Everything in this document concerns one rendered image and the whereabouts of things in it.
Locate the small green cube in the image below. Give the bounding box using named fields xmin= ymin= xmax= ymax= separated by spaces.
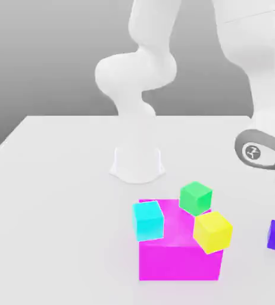
xmin=179 ymin=180 xmax=214 ymax=217

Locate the large magenta box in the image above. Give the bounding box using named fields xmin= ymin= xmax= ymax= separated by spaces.
xmin=138 ymin=198 xmax=224 ymax=282

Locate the small cyan cube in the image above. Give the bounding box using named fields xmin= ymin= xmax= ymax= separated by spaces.
xmin=132 ymin=200 xmax=165 ymax=242

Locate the small yellow cube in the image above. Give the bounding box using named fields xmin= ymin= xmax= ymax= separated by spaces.
xmin=192 ymin=211 xmax=234 ymax=255

